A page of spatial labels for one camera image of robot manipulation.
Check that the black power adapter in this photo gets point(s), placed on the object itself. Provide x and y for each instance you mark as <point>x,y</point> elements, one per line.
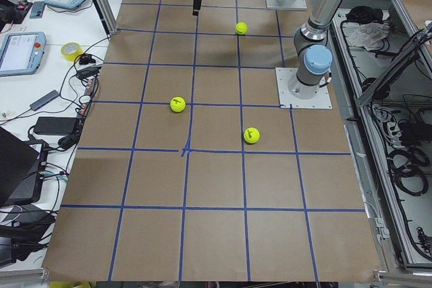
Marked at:
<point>55,126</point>

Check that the yellow tape roll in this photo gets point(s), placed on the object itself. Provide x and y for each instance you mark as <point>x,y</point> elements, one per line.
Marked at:
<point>71,51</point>

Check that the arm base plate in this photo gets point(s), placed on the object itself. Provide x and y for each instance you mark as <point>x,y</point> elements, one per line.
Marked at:
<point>294,95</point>
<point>290,5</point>

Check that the grey usb hub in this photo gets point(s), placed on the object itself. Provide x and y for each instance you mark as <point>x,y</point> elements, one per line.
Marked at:
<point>42,101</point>

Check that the teach pendant near left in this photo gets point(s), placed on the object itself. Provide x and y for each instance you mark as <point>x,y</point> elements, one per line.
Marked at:
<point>21,53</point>

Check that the black laptop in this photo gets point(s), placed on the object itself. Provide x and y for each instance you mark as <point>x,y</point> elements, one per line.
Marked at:
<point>22,166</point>

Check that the white crumpled cloth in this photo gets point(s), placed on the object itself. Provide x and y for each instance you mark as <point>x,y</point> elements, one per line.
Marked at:
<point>369,36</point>

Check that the yellow tennis ball base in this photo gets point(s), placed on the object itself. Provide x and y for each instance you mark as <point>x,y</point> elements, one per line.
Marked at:
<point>241,28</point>

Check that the yellow tennis ball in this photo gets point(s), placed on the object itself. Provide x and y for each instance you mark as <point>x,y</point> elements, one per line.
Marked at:
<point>251,135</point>
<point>177,104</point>

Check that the yellow tennis ball centre left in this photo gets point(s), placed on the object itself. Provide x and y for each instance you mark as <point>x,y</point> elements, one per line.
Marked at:
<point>177,104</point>

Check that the yellow tennis ball far left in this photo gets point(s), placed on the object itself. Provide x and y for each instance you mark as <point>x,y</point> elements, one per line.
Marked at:
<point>251,135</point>

